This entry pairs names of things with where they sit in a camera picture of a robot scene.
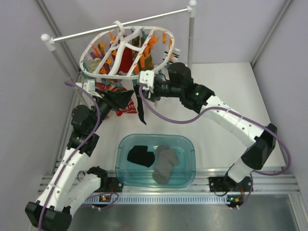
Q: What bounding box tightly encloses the white black striped sock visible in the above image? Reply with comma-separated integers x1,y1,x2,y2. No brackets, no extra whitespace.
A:
163,46,181,64

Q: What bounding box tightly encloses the teal transparent plastic tub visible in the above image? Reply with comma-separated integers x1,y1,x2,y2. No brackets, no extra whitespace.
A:
115,134,196,188

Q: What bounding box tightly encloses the red patterned sock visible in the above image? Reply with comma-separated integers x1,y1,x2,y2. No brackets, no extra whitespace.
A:
95,82,137,116

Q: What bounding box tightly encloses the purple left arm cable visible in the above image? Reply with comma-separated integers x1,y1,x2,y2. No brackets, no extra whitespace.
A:
38,80,118,229

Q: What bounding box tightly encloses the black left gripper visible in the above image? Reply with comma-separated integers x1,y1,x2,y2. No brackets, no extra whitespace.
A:
89,88,134,132

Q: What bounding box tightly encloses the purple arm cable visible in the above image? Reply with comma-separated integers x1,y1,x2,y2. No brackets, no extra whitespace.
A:
38,80,118,229
139,84,292,210

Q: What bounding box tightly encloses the white drying rack stand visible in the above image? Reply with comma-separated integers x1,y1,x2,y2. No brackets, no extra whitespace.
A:
41,0,197,80

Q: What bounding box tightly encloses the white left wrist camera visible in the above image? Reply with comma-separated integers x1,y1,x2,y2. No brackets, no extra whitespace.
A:
76,79,102,98

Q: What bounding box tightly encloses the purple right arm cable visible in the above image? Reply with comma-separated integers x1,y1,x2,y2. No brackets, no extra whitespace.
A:
139,84,292,210

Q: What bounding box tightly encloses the white oval clip hanger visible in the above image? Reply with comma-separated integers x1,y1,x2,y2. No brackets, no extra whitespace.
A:
79,21,175,80

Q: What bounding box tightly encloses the aluminium mounting rail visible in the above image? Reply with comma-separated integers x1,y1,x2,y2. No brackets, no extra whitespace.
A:
37,168,300,205

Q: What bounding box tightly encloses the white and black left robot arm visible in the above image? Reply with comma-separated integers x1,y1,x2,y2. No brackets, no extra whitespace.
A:
25,90,134,231

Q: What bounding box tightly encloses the olive green sock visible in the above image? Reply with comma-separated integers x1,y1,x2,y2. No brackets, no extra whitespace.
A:
138,45,154,71

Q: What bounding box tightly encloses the grey sock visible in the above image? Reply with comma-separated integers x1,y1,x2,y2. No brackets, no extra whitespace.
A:
152,145,179,184

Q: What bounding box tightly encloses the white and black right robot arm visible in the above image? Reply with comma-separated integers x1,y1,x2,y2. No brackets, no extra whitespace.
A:
138,63,277,193

